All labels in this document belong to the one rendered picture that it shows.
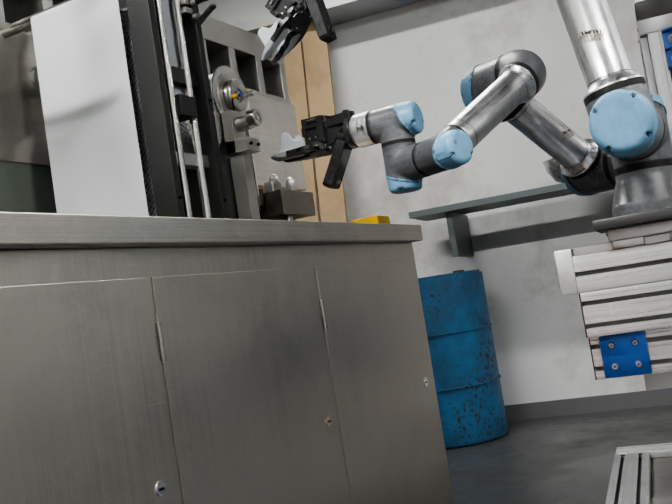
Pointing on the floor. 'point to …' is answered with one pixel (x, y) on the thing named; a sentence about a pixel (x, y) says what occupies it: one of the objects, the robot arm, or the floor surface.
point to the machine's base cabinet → (217, 377)
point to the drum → (463, 358)
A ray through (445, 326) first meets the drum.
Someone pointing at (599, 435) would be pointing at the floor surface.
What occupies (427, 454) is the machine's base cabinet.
